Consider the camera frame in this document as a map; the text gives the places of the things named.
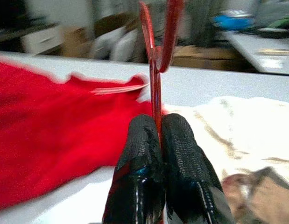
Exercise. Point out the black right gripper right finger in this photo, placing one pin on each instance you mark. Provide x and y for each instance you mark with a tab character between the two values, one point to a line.
188	168

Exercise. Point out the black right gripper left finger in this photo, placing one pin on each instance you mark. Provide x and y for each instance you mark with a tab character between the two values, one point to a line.
137	163

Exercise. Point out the red plastic hanger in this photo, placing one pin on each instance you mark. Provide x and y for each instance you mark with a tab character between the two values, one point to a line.
156	93

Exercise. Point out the white printed garment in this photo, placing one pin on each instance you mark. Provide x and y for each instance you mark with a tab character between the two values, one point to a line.
251	128

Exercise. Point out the red polo shirt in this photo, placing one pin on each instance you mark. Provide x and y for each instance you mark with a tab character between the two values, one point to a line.
53	128

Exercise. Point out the white table black frame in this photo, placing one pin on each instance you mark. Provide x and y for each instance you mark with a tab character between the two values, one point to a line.
205	81

